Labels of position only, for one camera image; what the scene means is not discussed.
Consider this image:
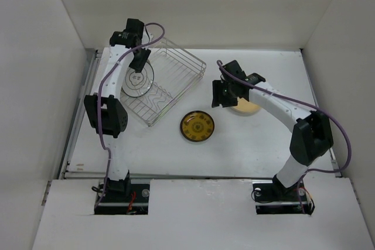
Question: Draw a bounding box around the tan beige plate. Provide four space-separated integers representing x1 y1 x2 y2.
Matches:
231 98 261 115

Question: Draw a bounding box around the white plate thin teal rim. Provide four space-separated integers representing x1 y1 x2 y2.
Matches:
121 60 155 98

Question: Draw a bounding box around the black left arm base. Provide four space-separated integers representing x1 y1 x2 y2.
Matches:
92 179 150 215

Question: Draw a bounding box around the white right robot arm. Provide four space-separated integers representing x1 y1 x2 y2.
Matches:
212 60 333 200

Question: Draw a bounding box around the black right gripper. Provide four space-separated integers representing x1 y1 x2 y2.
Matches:
212 79 238 108

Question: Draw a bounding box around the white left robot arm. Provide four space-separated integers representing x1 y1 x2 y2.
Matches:
84 18 151 201

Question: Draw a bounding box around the yellow plate brown rim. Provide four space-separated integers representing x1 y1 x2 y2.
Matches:
179 110 215 143

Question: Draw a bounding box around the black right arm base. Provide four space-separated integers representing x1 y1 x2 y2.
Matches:
251 181 315 215

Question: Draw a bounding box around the silver wire dish rack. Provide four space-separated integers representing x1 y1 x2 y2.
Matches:
120 38 206 126

